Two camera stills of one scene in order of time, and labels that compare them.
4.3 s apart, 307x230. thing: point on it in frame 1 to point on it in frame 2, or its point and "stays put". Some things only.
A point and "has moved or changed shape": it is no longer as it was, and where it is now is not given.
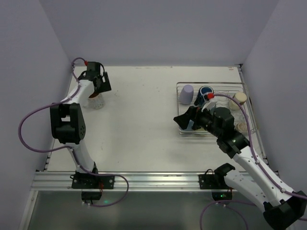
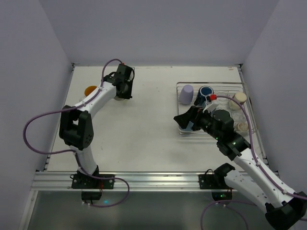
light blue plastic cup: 189,128 stays put
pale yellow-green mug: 202,130 has moved or changed shape
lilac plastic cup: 186,95 stays put
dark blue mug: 200,98 stays put
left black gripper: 103,84 to 125,92
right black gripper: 194,119 stays put
